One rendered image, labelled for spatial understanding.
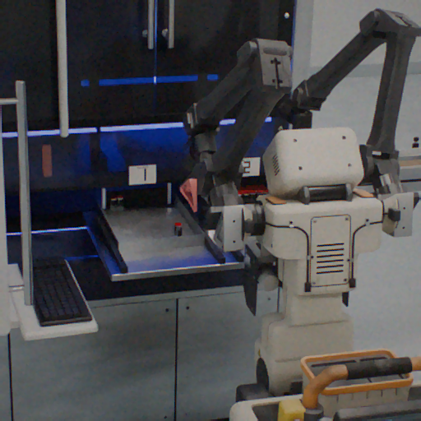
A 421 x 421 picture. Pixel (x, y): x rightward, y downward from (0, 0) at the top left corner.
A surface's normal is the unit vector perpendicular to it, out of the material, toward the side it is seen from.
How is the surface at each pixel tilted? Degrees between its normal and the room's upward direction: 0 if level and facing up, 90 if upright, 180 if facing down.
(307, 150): 47
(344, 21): 90
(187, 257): 0
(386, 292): 0
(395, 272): 0
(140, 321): 90
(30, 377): 90
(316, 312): 82
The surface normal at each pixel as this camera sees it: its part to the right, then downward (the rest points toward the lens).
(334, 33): 0.28, 0.36
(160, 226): 0.03, -0.93
